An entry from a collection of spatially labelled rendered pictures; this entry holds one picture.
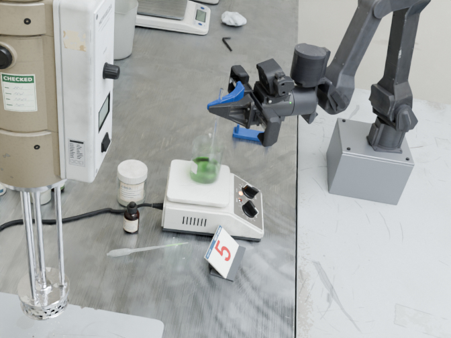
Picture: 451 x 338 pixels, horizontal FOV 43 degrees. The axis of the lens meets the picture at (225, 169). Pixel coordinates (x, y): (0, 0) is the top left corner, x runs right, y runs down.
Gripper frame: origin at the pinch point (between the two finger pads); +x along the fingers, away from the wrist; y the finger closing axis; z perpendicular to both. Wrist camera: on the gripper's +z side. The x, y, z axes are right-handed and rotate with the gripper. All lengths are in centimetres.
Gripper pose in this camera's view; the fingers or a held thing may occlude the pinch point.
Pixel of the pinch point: (226, 106)
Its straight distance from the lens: 104.4
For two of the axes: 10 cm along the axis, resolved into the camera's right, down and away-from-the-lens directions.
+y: 3.4, 6.3, -7.0
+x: -9.3, 1.2, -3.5
